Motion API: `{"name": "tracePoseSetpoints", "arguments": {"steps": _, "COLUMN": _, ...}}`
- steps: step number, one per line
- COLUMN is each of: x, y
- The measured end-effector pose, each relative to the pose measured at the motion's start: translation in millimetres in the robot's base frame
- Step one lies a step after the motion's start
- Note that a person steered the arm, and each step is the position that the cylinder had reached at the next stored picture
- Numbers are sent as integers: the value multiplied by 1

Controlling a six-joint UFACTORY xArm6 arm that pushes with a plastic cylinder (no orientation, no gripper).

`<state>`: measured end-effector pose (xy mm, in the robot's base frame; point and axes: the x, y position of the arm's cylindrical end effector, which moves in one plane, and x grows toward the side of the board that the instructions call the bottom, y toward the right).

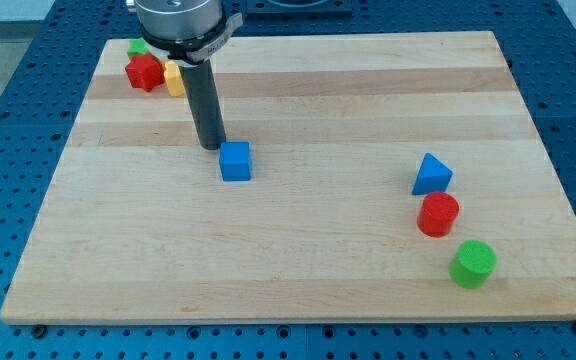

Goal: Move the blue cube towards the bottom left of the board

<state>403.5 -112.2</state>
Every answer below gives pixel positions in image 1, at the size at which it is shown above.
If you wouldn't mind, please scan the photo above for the red cylinder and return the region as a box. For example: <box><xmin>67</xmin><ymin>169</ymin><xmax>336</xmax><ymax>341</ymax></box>
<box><xmin>417</xmin><ymin>192</ymin><xmax>460</xmax><ymax>238</ymax></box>

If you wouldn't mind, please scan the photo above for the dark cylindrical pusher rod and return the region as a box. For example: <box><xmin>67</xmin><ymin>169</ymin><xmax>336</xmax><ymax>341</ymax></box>
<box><xmin>181</xmin><ymin>60</ymin><xmax>227</xmax><ymax>150</ymax></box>

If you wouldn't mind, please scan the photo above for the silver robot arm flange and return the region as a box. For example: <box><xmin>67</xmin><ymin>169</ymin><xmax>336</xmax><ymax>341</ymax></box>
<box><xmin>125</xmin><ymin>0</ymin><xmax>244</xmax><ymax>67</ymax></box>

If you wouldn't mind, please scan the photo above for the yellow block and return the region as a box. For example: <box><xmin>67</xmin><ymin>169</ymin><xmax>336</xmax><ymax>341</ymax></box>
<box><xmin>163</xmin><ymin>61</ymin><xmax>186</xmax><ymax>97</ymax></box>

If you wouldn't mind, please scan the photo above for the red star block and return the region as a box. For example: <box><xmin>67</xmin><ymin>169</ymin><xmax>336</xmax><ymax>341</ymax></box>
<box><xmin>125</xmin><ymin>54</ymin><xmax>164</xmax><ymax>92</ymax></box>

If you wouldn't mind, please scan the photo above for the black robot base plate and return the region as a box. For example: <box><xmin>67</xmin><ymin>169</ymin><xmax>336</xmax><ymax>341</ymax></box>
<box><xmin>245</xmin><ymin>0</ymin><xmax>353</xmax><ymax>15</ymax></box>

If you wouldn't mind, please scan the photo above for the blue cube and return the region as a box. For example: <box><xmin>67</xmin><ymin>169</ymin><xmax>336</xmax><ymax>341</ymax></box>
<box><xmin>219</xmin><ymin>141</ymin><xmax>252</xmax><ymax>182</ymax></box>

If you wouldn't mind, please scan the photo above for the green cylinder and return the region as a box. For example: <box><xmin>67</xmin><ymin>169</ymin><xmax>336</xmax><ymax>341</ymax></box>
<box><xmin>449</xmin><ymin>239</ymin><xmax>497</xmax><ymax>289</ymax></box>

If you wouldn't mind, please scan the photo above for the green star block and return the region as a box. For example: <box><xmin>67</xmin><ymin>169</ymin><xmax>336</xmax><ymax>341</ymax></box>
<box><xmin>126</xmin><ymin>38</ymin><xmax>149</xmax><ymax>59</ymax></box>

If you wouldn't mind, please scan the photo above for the blue triangular prism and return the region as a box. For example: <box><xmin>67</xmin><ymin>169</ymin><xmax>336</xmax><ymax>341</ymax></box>
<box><xmin>412</xmin><ymin>153</ymin><xmax>453</xmax><ymax>195</ymax></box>

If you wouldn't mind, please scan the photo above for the wooden board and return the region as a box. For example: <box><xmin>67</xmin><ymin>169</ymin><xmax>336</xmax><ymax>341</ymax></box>
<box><xmin>0</xmin><ymin>31</ymin><xmax>576</xmax><ymax>326</ymax></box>

